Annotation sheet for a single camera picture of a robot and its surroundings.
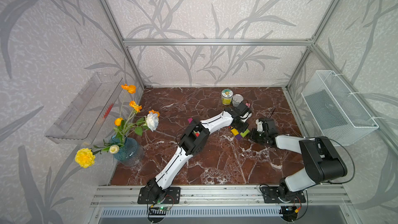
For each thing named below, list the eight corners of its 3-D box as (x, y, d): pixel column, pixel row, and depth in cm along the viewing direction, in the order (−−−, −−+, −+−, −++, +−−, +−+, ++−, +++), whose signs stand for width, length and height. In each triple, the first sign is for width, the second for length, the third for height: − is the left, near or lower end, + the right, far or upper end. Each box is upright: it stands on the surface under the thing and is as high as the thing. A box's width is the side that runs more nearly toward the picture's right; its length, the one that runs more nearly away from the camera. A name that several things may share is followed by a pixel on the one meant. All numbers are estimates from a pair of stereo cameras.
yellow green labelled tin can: (221, 105, 112) (222, 97, 105) (221, 97, 117) (221, 88, 110) (232, 105, 112) (234, 97, 105) (231, 97, 117) (232, 88, 110)
